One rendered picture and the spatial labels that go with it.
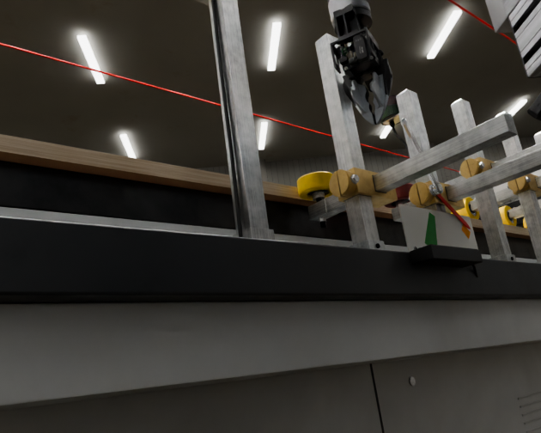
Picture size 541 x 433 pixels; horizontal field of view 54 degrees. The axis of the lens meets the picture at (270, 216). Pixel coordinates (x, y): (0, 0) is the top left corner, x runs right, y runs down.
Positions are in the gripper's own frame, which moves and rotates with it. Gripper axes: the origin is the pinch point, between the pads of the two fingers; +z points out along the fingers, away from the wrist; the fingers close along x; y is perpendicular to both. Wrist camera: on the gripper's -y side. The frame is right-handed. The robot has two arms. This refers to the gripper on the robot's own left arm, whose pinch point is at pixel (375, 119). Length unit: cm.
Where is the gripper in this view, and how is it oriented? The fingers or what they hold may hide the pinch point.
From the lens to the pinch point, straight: 99.0
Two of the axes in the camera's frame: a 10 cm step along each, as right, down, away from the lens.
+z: 1.3, 9.4, -3.0
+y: -5.0, -2.0, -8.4
